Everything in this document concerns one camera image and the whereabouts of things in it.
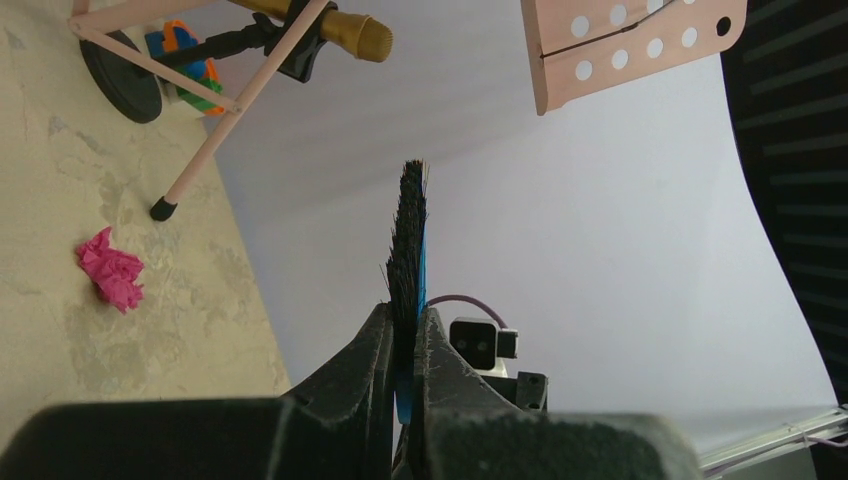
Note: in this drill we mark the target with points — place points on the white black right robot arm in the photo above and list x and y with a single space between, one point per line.
786 84

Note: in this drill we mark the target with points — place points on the pink crumpled paper right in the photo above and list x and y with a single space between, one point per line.
114 273

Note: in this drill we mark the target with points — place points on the blue hand brush black bristles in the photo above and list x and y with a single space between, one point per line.
405 273

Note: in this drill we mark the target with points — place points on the orange horseshoe toy with blocks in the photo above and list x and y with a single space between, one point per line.
173 36

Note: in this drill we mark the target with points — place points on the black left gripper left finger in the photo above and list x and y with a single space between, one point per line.
338 422

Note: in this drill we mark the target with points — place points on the pink music stand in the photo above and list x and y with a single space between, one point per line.
456 92

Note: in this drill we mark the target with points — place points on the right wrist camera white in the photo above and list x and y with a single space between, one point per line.
484 345

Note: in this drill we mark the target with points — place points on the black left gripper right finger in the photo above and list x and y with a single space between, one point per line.
460 425

